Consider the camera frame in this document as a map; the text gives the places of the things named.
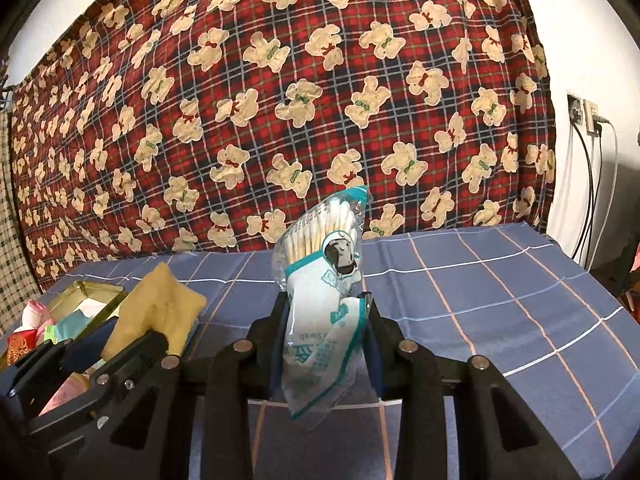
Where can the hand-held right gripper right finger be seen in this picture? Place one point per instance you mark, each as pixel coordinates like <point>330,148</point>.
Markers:
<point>375,365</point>

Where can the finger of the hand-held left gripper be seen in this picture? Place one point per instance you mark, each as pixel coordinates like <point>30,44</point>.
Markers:
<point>135,365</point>
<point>87,342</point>

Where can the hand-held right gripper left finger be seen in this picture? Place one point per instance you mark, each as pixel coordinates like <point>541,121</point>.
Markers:
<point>272,360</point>

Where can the teal cloth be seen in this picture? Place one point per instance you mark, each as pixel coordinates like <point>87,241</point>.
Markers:
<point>75,325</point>

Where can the gold tin box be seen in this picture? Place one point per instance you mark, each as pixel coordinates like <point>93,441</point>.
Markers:
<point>95,291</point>

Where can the white sock with pink trim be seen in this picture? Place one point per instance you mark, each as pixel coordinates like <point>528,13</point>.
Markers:
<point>36,315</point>

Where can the red embroidered pouch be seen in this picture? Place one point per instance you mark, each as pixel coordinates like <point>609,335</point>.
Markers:
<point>20,347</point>

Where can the yellow sponge cloth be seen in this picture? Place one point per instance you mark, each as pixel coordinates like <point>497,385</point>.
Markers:
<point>155,300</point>

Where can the cotton swab pack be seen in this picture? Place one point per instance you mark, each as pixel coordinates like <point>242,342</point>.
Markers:
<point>320,280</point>

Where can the round orange lidded container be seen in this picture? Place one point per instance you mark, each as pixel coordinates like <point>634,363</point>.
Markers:
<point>65,392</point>

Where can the beige checkered cloth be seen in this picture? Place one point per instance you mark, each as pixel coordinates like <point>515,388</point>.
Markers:
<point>12,260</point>

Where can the blue plaid tablecloth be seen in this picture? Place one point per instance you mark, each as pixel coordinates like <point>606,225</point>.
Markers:
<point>500,285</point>

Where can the dark metal hanger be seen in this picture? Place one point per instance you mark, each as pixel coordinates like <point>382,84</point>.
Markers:
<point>5,85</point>

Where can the red plaid bear blanket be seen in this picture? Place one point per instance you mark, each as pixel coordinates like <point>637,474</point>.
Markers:
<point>300,85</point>

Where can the white wall socket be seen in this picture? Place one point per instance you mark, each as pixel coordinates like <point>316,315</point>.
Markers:
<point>576,110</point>
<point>593,116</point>

